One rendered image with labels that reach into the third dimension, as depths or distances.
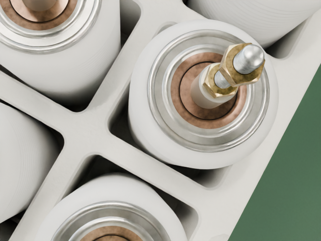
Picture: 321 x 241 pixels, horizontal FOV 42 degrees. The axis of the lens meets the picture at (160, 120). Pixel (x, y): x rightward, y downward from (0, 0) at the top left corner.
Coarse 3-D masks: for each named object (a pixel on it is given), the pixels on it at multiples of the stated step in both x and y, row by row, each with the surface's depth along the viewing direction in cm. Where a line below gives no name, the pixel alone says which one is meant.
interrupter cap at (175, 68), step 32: (192, 32) 26; (224, 32) 26; (160, 64) 25; (192, 64) 26; (160, 96) 25; (256, 96) 26; (160, 128) 25; (192, 128) 25; (224, 128) 25; (256, 128) 25
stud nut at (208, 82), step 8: (216, 64) 22; (208, 72) 22; (216, 72) 22; (208, 80) 22; (208, 88) 22; (216, 88) 22; (224, 88) 22; (232, 88) 22; (216, 96) 22; (224, 96) 22
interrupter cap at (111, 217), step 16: (80, 208) 24; (96, 208) 24; (112, 208) 24; (128, 208) 24; (64, 224) 24; (80, 224) 24; (96, 224) 24; (112, 224) 24; (128, 224) 24; (144, 224) 24; (160, 224) 24; (64, 240) 24; (80, 240) 24; (96, 240) 24; (112, 240) 25; (128, 240) 25; (144, 240) 24; (160, 240) 24
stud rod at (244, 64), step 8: (248, 48) 17; (256, 48) 17; (240, 56) 17; (248, 56) 17; (256, 56) 17; (264, 56) 17; (240, 64) 17; (248, 64) 17; (256, 64) 17; (240, 72) 18; (248, 72) 18; (216, 80) 21; (224, 80) 20
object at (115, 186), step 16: (96, 176) 41; (112, 176) 33; (128, 176) 35; (80, 192) 25; (96, 192) 25; (112, 192) 25; (128, 192) 25; (144, 192) 25; (64, 208) 25; (144, 208) 25; (160, 208) 25; (48, 224) 25; (176, 224) 25; (48, 240) 24; (176, 240) 25
